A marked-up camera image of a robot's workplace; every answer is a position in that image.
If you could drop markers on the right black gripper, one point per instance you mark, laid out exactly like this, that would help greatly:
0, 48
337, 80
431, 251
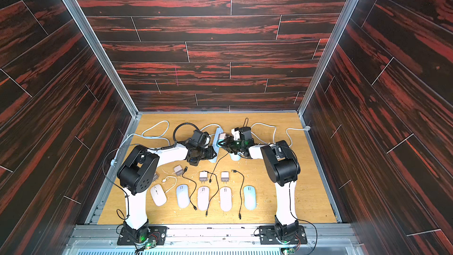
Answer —
228, 143

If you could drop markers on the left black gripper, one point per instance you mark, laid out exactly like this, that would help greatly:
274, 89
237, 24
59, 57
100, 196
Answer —
210, 153

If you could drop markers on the white power strip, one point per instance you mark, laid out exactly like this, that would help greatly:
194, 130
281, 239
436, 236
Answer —
215, 145

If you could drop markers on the grey blue mouse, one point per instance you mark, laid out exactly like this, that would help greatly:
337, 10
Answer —
250, 197

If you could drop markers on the white wireless mouse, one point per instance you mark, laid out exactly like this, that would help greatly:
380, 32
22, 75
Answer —
158, 195

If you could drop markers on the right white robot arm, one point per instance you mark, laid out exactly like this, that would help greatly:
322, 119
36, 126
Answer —
281, 165

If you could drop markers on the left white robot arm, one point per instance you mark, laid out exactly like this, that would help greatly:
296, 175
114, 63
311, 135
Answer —
137, 171

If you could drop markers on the light blue mouse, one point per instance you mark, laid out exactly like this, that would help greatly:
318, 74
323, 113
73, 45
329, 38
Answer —
235, 157

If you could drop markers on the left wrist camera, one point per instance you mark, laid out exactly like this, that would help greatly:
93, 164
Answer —
200, 138

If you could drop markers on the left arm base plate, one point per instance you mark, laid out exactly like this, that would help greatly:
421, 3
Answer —
147, 235

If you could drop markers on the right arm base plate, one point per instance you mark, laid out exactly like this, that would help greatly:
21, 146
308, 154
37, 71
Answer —
270, 234

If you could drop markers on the aluminium frame right post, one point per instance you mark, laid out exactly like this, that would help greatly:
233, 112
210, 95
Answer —
332, 42

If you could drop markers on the aluminium frame post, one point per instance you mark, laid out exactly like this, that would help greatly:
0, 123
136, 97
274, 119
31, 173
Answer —
84, 26
332, 42

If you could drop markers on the aluminium frame left post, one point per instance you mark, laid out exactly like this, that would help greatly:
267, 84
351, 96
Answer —
84, 26

